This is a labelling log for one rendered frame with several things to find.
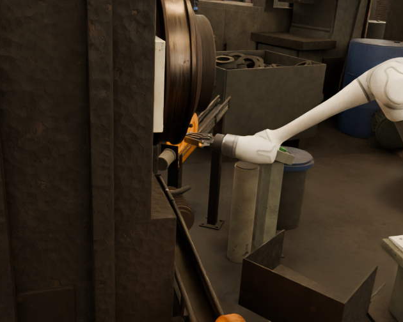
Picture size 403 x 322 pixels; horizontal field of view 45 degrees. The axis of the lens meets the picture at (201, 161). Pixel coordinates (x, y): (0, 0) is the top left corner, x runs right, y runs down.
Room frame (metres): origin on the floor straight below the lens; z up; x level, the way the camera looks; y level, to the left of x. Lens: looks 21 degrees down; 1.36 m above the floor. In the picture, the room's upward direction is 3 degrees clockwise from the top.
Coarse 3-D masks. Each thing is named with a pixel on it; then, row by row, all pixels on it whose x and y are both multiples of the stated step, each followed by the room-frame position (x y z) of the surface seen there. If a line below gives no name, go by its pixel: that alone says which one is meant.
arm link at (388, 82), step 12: (384, 72) 1.58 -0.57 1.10; (396, 72) 1.54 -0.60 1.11; (372, 84) 1.62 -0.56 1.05; (384, 84) 1.53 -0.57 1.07; (396, 84) 1.52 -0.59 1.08; (384, 96) 1.53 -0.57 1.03; (396, 96) 1.51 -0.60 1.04; (384, 108) 1.57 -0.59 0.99; (396, 108) 1.53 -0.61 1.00; (396, 120) 1.57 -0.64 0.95
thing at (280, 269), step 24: (264, 264) 1.11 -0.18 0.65; (240, 288) 1.03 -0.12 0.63; (264, 288) 0.98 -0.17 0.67; (288, 288) 0.95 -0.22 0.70; (312, 288) 1.09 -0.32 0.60; (360, 288) 0.94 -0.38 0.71; (264, 312) 0.98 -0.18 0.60; (288, 312) 0.94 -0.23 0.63; (312, 312) 0.91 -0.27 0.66; (336, 312) 0.88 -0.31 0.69; (360, 312) 0.98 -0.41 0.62
